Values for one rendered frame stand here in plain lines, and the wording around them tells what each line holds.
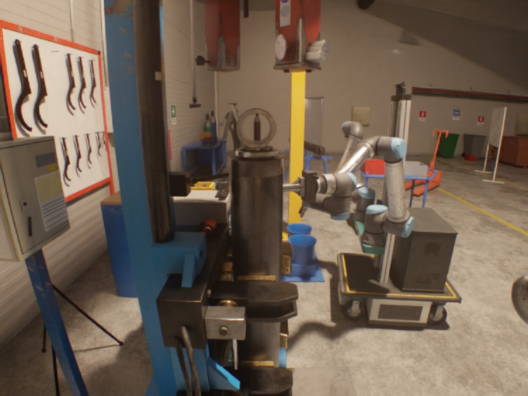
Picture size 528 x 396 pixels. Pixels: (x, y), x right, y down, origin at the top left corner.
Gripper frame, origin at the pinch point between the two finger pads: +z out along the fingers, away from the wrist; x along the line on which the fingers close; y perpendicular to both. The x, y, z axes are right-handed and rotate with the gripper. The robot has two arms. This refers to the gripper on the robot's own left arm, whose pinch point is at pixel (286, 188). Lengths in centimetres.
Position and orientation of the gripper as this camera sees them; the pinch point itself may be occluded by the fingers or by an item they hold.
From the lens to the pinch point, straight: 123.8
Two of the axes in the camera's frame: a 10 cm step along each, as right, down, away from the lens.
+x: 0.0, 9.6, 2.9
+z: -9.3, 1.0, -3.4
